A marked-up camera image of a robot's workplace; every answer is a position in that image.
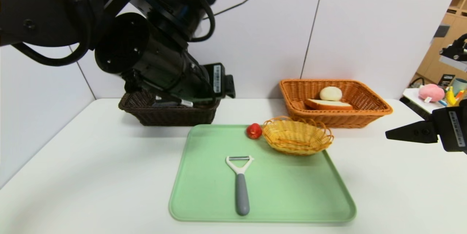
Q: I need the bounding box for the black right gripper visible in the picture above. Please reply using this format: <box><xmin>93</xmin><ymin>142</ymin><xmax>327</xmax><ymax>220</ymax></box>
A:
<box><xmin>385</xmin><ymin>99</ymin><xmax>467</xmax><ymax>154</ymax></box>

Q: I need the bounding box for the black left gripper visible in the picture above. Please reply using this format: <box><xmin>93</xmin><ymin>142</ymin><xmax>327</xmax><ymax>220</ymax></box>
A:
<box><xmin>199</xmin><ymin>63</ymin><xmax>236</xmax><ymax>99</ymax></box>

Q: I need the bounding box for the white bread slice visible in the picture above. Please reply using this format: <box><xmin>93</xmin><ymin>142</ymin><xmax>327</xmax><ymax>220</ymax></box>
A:
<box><xmin>305</xmin><ymin>98</ymin><xmax>354</xmax><ymax>111</ymax></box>

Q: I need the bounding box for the white bun with orange top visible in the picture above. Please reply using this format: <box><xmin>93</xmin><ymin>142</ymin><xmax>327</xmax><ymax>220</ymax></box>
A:
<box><xmin>320</xmin><ymin>86</ymin><xmax>343</xmax><ymax>102</ymax></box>

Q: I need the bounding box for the white peeler with grey handle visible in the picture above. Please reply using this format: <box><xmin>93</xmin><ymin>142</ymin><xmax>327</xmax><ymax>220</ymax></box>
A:
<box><xmin>225</xmin><ymin>156</ymin><xmax>255</xmax><ymax>216</ymax></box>

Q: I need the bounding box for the large dark brown wicker basket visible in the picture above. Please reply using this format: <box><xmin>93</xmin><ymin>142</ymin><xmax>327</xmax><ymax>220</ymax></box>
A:
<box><xmin>118</xmin><ymin>90</ymin><xmax>221</xmax><ymax>126</ymax></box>

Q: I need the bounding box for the large orange wicker basket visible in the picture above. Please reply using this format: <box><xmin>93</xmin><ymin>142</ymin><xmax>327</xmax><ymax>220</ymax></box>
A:
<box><xmin>279</xmin><ymin>79</ymin><xmax>394</xmax><ymax>129</ymax></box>

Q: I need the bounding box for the small yellow wicker basket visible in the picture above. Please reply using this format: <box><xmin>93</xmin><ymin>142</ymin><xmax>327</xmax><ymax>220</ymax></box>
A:
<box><xmin>262</xmin><ymin>116</ymin><xmax>334</xmax><ymax>156</ymax></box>

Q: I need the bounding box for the white side table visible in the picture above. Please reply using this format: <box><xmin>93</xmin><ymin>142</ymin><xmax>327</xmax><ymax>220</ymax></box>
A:
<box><xmin>400</xmin><ymin>87</ymin><xmax>467</xmax><ymax>121</ymax></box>

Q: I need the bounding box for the pink plush toy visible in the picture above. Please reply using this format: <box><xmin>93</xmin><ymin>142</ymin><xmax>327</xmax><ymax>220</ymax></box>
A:
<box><xmin>418</xmin><ymin>84</ymin><xmax>445</xmax><ymax>103</ymax></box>

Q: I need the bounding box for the small red tomato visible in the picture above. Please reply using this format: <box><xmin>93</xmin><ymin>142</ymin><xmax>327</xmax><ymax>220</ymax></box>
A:
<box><xmin>246</xmin><ymin>123</ymin><xmax>263</xmax><ymax>140</ymax></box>

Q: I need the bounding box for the yellow banana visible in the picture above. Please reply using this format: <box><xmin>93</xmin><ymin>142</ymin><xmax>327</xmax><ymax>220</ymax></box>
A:
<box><xmin>445</xmin><ymin>86</ymin><xmax>458</xmax><ymax>107</ymax></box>

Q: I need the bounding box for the small black card box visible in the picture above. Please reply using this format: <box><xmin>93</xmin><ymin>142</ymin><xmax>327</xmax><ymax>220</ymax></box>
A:
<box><xmin>437</xmin><ymin>74</ymin><xmax>455</xmax><ymax>88</ymax></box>

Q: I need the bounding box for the teal cup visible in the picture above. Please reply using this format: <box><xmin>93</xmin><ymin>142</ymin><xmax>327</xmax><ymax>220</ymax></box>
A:
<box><xmin>451</xmin><ymin>78</ymin><xmax>467</xmax><ymax>96</ymax></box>

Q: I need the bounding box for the grey box on cabinet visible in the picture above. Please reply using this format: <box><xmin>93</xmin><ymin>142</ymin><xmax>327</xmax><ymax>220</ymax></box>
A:
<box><xmin>433</xmin><ymin>24</ymin><xmax>450</xmax><ymax>38</ymax></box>

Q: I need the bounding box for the light green plastic tray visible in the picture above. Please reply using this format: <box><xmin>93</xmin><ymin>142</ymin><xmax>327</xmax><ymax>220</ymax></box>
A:
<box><xmin>169</xmin><ymin>124</ymin><xmax>357</xmax><ymax>223</ymax></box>

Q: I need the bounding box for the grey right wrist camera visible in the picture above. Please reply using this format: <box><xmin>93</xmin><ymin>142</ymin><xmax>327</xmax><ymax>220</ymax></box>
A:
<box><xmin>439</xmin><ymin>54</ymin><xmax>467</xmax><ymax>72</ymax></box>

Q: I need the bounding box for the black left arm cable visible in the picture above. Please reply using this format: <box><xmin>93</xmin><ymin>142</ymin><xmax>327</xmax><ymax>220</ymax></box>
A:
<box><xmin>11</xmin><ymin>26</ymin><xmax>92</xmax><ymax>67</ymax></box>

